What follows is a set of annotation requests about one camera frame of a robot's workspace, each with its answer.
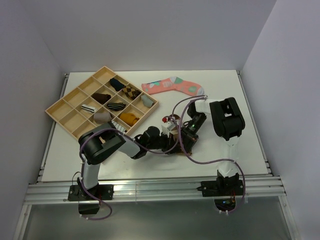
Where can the aluminium front rail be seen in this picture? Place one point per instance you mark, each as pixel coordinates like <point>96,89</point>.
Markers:
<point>150,190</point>

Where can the white black striped sock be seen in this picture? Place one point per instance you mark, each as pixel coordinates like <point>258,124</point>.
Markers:
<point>119,127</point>

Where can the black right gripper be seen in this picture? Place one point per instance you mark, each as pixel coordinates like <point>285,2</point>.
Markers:
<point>189,139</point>

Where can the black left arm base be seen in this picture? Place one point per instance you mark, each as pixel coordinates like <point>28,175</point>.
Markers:
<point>77,194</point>

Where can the black striped rolled sock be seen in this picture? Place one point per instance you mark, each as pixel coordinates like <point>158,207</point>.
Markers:
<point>116,106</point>

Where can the dark brown rolled sock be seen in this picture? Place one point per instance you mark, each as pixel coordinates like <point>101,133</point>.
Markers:
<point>101,97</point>

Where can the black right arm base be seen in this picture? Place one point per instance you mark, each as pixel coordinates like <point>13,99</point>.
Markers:
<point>226,187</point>

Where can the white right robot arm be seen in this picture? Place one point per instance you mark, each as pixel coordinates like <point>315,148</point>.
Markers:
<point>228,124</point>

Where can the beige grey rolled sock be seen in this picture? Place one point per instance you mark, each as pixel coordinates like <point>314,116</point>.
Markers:
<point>102,117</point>

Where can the white black rolled sock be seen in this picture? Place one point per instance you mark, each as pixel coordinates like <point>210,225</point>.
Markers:
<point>87,108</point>

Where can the brown striped sock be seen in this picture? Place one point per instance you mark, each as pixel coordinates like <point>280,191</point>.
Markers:
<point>181,152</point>

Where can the wooden compartment tray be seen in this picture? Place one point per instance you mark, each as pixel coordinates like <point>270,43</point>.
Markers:
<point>67,110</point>

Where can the pink patterned sock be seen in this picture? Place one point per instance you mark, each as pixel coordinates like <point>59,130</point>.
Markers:
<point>173,83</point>

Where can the dark navy rolled sock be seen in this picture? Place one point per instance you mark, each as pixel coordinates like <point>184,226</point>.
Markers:
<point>116,84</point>

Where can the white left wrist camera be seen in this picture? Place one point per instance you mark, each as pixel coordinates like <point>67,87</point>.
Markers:
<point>168,126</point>

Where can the mustard rolled sock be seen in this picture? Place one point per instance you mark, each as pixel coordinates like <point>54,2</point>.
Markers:
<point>129,118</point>

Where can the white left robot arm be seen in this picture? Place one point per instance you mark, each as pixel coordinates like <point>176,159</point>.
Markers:
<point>101,142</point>

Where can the brown argyle rolled sock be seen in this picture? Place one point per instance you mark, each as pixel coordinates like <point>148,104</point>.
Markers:
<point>131,92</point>

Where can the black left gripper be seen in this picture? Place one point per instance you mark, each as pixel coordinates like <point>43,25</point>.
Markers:
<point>170,142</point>

